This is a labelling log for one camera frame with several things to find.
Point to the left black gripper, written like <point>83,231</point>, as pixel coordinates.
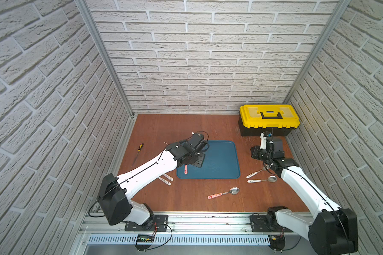
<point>197,159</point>

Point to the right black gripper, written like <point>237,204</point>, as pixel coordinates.
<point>254,153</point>

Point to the white handled fork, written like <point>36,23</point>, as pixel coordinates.
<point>257,173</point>
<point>168,177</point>

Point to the white handled spoon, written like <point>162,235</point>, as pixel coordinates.
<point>165,181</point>
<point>271,179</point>

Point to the pink handled spoon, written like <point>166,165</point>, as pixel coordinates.
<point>233,191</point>

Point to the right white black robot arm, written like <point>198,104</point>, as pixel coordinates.
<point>333,229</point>

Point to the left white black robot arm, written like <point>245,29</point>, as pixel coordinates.
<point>116,192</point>

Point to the teal plastic tray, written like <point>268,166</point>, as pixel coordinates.
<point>220,163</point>

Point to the yellow black toolbox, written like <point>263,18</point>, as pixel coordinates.
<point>277,119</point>

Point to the round black connector box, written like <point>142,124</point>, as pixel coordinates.
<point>277,243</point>

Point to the small green controller board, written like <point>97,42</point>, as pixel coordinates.
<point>142,238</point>

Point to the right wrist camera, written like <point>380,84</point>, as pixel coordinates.
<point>264,137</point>

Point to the yellow black handled file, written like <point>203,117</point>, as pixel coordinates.
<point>138,152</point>

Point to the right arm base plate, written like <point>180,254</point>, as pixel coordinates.
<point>259,223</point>

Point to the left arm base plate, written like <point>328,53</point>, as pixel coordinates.
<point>156,223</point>

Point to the aluminium front rail frame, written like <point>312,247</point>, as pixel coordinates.
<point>188,233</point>

